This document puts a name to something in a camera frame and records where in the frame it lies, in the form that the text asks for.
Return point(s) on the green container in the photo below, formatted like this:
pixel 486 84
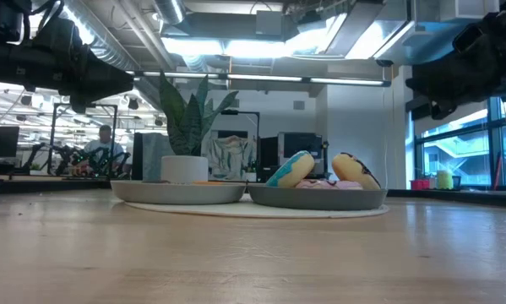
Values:
pixel 444 180

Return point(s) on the large chocolate frosted donut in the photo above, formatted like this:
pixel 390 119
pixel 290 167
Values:
pixel 354 171

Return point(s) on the large blue frosted donut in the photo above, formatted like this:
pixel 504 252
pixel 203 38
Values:
pixel 290 169

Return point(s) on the black monitor stand frame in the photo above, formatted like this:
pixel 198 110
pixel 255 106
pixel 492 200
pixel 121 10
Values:
pixel 240 112

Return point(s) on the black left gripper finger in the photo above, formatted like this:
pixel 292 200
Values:
pixel 113 82

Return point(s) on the large pink frosted donut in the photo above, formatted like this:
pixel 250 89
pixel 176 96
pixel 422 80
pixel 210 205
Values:
pixel 320 184

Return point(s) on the round white plate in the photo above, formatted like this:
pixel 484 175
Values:
pixel 235 210

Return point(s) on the white plant pot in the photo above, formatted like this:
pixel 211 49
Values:
pixel 184 169

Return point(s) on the grey cabinet box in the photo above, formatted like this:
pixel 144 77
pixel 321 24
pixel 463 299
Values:
pixel 151 156

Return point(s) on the pink container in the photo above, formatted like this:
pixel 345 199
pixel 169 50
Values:
pixel 419 184

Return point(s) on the silver ventilation duct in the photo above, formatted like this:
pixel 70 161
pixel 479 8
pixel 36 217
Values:
pixel 105 40

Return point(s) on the background robot station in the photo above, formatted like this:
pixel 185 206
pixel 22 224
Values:
pixel 66 160

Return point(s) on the light grey plate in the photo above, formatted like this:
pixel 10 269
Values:
pixel 176 193

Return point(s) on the green snake plant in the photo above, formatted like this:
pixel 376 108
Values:
pixel 189 122

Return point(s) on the long ceiling light bar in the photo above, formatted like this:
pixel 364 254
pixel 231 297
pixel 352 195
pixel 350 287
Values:
pixel 261 78

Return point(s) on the dark grey plate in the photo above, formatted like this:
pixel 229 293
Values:
pixel 316 198

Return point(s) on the small orange donut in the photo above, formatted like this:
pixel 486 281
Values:
pixel 206 182

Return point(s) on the painted cloth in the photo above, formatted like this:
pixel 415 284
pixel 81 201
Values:
pixel 231 158

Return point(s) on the person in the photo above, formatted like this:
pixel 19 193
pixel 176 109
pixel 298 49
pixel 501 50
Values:
pixel 105 145

